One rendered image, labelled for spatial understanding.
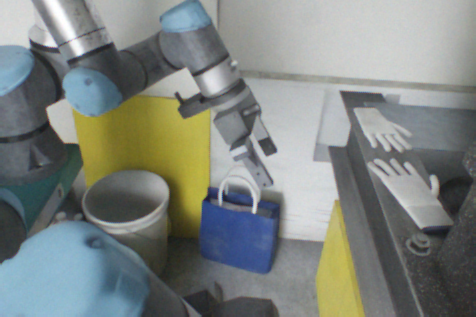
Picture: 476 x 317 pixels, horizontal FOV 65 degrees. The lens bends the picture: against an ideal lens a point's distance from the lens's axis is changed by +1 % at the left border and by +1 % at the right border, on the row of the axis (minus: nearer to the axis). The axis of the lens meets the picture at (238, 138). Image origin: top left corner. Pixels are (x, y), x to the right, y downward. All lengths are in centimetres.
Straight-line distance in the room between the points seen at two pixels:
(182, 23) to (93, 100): 18
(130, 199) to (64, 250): 129
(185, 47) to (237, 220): 84
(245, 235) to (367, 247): 46
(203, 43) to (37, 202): 42
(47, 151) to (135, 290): 61
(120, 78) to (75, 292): 42
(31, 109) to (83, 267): 59
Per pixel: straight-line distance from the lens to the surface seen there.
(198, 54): 61
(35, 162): 83
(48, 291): 22
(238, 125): 60
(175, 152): 137
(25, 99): 77
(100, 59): 58
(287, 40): 124
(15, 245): 37
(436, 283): 75
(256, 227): 134
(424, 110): 132
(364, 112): 120
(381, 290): 103
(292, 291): 149
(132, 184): 146
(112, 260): 22
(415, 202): 88
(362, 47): 128
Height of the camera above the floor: 120
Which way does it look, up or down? 32 degrees down
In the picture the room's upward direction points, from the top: 3 degrees clockwise
